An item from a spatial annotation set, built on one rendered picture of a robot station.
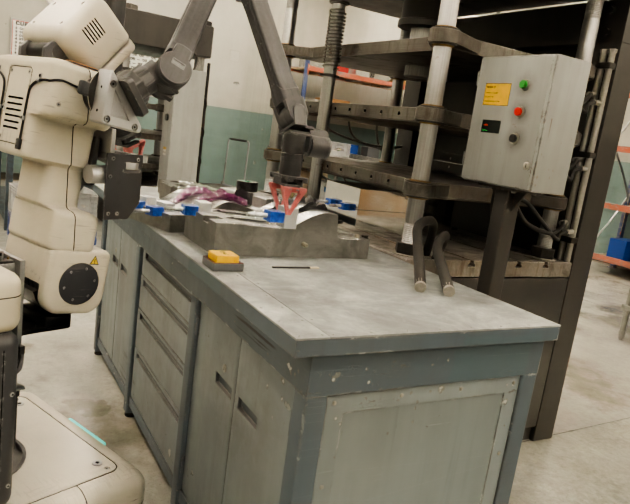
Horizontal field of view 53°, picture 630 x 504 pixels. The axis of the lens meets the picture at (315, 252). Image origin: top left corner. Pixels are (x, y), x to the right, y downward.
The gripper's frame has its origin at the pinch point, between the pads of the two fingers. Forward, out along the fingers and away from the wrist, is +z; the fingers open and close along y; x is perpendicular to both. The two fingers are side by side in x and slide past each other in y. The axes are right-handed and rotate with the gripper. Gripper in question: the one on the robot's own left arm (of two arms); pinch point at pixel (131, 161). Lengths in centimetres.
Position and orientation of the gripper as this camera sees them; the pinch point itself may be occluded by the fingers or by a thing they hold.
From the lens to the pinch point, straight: 202.9
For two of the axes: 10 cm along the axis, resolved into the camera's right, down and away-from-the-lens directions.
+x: -6.1, 4.8, -6.3
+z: 1.3, 8.5, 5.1
